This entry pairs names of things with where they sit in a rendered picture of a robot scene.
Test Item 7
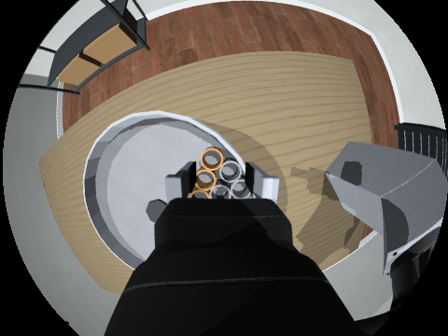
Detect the bronze bushing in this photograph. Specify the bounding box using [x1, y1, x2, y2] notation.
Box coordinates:
[189, 186, 210, 198]
[196, 167, 217, 190]
[201, 147, 223, 171]

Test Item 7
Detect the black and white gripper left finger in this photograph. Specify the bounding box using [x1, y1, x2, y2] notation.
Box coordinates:
[165, 161, 197, 204]

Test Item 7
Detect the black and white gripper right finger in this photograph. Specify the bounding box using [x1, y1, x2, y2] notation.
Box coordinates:
[245, 162, 280, 203]

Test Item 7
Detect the grey metal ring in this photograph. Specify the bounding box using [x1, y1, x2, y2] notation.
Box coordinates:
[210, 179, 231, 198]
[219, 158, 242, 183]
[229, 175, 251, 199]

